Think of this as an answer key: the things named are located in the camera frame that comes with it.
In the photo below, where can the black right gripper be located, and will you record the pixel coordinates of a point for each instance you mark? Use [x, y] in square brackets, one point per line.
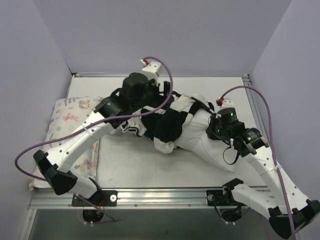
[213, 127]

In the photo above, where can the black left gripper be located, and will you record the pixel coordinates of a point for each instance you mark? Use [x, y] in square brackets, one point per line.
[166, 88]

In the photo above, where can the white pillow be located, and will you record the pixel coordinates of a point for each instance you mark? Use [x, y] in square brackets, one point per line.
[195, 139]

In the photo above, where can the black white checkered pillowcase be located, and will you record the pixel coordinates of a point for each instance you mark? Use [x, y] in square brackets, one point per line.
[165, 126]

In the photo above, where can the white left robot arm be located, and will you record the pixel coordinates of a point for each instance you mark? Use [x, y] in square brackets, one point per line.
[56, 164]

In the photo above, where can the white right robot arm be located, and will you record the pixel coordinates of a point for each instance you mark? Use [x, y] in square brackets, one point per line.
[288, 210]

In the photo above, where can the floral animal print pillow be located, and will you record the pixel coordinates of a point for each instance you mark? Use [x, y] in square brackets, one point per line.
[67, 116]

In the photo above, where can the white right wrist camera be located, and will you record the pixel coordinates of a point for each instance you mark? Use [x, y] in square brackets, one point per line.
[225, 103]

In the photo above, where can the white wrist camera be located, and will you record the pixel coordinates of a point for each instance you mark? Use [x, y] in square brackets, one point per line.
[225, 103]
[151, 70]

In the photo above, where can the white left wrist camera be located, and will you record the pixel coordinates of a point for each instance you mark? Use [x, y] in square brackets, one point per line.
[151, 70]

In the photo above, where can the aluminium right side rail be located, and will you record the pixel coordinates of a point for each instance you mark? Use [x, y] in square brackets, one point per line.
[256, 112]

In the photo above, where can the aluminium rail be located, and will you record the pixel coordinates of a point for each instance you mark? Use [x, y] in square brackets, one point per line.
[256, 112]
[128, 199]

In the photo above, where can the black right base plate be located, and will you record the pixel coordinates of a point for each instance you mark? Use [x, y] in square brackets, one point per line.
[216, 197]

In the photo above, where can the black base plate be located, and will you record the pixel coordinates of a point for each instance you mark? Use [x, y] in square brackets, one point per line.
[102, 198]
[216, 197]

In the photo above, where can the aluminium front rail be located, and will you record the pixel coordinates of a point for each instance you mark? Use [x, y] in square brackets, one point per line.
[128, 199]

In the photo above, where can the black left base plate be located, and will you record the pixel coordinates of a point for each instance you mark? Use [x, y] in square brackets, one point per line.
[102, 198]

